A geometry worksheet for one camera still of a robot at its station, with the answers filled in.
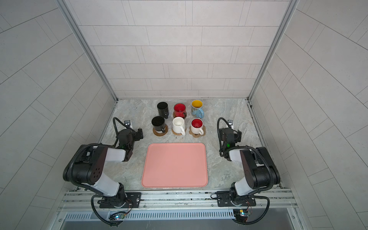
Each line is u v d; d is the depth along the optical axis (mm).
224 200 708
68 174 434
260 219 652
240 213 682
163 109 987
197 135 954
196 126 970
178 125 959
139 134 833
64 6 711
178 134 952
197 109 975
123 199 654
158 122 955
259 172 439
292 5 708
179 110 1039
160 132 954
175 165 819
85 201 719
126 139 707
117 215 645
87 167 445
